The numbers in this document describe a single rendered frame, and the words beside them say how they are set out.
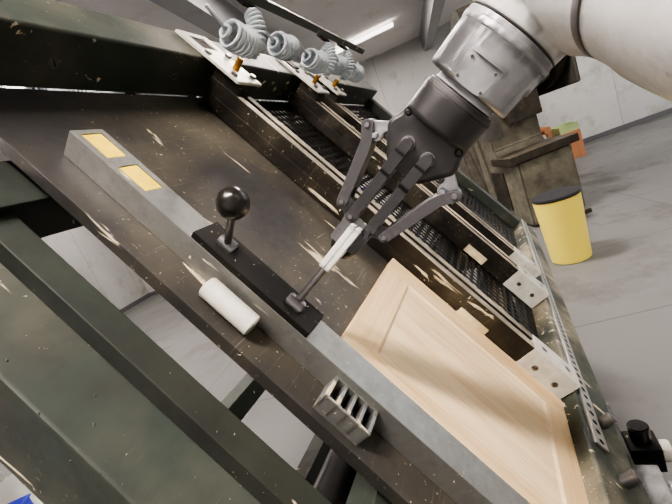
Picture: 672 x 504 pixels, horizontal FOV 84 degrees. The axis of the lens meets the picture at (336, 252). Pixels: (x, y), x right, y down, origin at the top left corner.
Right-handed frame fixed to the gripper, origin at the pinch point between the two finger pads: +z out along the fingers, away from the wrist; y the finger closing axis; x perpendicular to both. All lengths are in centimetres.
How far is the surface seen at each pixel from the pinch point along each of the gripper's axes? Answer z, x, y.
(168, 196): 11.9, 0.1, -23.2
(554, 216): 9, 324, 108
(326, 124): 12, 85, -36
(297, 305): 10.2, -1.4, 0.4
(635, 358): 27, 178, 153
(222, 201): 1.4, -7.7, -12.4
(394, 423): 12.8, -3.2, 19.3
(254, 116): 10, 39, -37
